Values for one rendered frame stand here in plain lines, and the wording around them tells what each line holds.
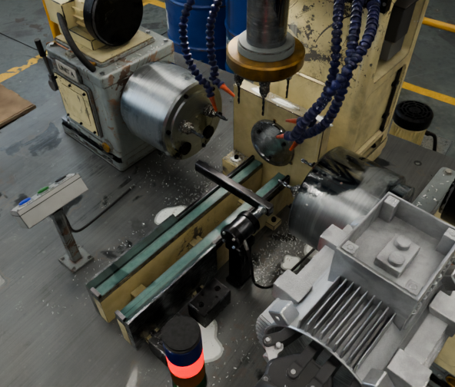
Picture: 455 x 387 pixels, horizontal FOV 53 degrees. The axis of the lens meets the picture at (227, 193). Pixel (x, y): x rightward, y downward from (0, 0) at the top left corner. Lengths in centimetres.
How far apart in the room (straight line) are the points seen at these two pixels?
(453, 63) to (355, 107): 279
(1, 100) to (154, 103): 214
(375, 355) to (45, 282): 99
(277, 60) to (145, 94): 43
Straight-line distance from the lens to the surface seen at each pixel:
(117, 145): 150
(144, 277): 122
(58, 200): 116
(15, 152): 177
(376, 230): 60
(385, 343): 55
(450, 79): 379
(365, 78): 120
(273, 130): 127
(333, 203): 101
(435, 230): 60
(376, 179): 103
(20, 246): 146
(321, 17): 121
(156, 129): 128
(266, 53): 103
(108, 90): 138
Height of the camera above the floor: 186
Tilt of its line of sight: 47 degrees down
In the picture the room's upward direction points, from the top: 1 degrees counter-clockwise
